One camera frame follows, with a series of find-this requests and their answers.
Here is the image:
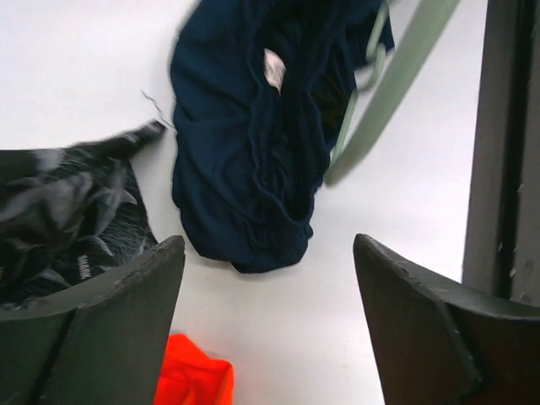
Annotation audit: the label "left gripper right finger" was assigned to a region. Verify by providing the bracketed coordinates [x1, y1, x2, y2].
[353, 234, 539, 404]

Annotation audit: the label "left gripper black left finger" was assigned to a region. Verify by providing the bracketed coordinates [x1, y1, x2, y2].
[1, 235, 185, 404]

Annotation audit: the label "navy blue shorts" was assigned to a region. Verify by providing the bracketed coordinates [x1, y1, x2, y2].
[170, 0, 381, 273]

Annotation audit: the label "mint green wavy hanger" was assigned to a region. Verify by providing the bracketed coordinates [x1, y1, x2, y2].
[324, 0, 460, 186]

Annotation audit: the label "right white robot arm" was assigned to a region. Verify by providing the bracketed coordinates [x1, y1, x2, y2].
[462, 1, 539, 306]

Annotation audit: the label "bright orange shorts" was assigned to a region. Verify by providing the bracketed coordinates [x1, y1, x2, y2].
[154, 333, 235, 405]

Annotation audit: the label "dark camouflage shorts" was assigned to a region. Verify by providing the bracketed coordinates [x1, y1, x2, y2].
[1, 121, 166, 311]

